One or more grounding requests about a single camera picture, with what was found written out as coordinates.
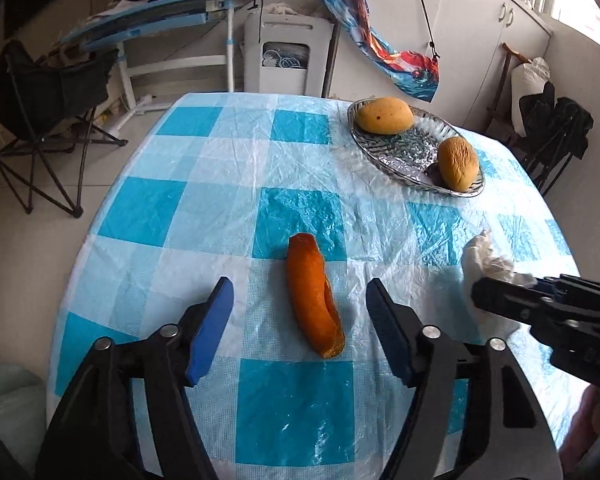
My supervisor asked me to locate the colourful printed cloth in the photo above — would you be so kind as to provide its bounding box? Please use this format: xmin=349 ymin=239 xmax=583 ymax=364
xmin=321 ymin=0 xmax=441 ymax=104

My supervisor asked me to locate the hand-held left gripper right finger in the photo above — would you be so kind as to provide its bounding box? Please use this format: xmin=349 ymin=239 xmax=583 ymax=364
xmin=366 ymin=278 xmax=563 ymax=480

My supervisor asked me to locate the white cabinet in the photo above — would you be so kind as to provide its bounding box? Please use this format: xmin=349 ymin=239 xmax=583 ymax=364
xmin=325 ymin=0 xmax=554 ymax=132

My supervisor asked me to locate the white tissue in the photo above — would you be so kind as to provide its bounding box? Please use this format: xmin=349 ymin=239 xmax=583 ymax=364
xmin=461 ymin=229 xmax=536 ymax=334

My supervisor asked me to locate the white plastic bin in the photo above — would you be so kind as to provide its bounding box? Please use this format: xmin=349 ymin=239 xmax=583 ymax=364
xmin=243 ymin=12 xmax=337 ymax=97

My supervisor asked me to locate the dark wooden chair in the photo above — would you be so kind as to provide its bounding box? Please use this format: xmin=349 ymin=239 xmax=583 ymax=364
xmin=484 ymin=42 xmax=596 ymax=197

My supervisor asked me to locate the black elastic cord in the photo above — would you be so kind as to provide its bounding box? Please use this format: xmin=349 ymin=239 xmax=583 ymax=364
xmin=352 ymin=0 xmax=441 ymax=61

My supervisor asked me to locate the window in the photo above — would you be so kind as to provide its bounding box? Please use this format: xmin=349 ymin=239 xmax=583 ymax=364
xmin=480 ymin=0 xmax=600 ymax=56

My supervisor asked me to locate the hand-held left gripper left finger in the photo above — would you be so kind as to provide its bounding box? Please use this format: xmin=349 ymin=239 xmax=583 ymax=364
xmin=35 ymin=276 xmax=235 ymax=480

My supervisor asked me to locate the pale green plastic container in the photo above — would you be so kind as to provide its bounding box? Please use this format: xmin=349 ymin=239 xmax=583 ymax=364
xmin=0 ymin=362 xmax=49 ymax=472

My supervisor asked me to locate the brown round bun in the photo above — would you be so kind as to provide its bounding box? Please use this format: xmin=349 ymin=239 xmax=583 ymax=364
xmin=437 ymin=136 xmax=480 ymax=193

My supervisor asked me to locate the black garment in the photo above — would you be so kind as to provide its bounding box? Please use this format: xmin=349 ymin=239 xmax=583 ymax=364
xmin=517 ymin=82 xmax=595 ymax=162

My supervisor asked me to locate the blue study desk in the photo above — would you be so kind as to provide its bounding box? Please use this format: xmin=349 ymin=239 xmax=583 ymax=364
xmin=60 ymin=0 xmax=264 ymax=116

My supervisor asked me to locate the black folding chair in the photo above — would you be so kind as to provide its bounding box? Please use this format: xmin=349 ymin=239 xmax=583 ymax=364
xmin=0 ymin=40 xmax=130 ymax=219

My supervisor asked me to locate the person's right hand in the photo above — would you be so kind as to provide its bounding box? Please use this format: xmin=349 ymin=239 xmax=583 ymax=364
xmin=560 ymin=389 xmax=600 ymax=467

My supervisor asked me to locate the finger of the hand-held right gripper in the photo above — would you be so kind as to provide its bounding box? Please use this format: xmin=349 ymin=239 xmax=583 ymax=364
xmin=471 ymin=276 xmax=554 ymax=326
xmin=534 ymin=273 xmax=581 ymax=301

